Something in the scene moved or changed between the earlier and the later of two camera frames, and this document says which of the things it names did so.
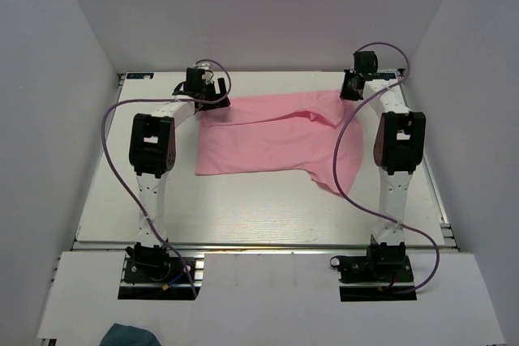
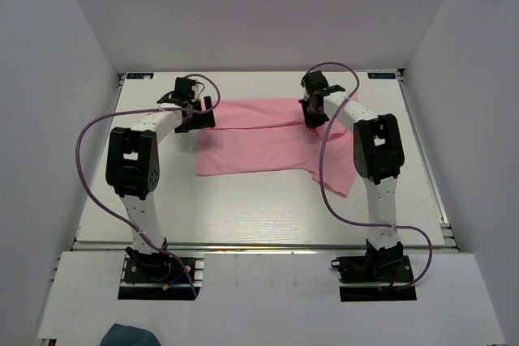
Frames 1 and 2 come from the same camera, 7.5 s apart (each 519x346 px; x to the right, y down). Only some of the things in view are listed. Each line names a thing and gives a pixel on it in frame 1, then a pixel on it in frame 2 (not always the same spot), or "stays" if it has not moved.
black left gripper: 212,87 to 205,120
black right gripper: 346,93 to 312,122
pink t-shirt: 283,132 stays
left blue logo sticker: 139,75 stays
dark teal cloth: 120,335 stays
